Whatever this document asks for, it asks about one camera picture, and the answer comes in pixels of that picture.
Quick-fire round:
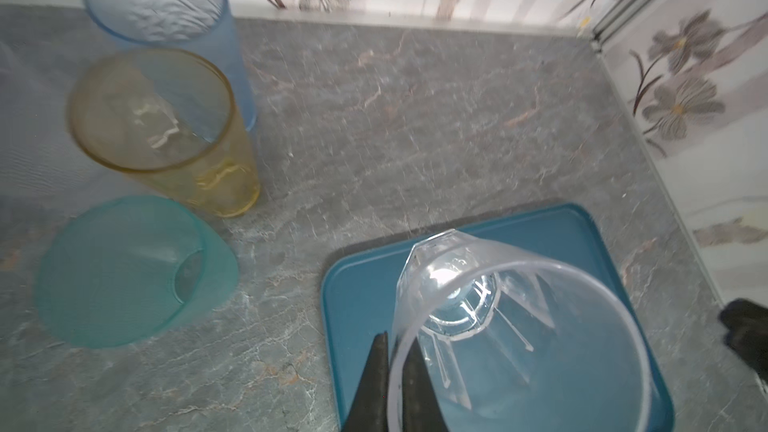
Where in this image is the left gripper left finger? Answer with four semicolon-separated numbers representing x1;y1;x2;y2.
341;332;389;432

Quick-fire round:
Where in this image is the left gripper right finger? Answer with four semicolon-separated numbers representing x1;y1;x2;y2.
402;340;448;432

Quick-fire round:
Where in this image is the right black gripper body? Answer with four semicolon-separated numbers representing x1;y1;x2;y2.
719;298;768;381

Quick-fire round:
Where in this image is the clear faceted glass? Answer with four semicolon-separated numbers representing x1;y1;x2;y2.
387;229;651;431

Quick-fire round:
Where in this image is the teal plastic tray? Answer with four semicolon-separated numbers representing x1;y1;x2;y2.
321;204;674;431

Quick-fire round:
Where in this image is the green tall plastic cup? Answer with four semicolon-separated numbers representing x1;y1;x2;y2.
35;196;239;348

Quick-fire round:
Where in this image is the yellow tall plastic cup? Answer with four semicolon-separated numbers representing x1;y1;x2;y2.
66;48;261;218

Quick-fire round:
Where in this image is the blue tall plastic cup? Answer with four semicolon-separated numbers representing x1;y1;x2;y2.
83;0;258;131

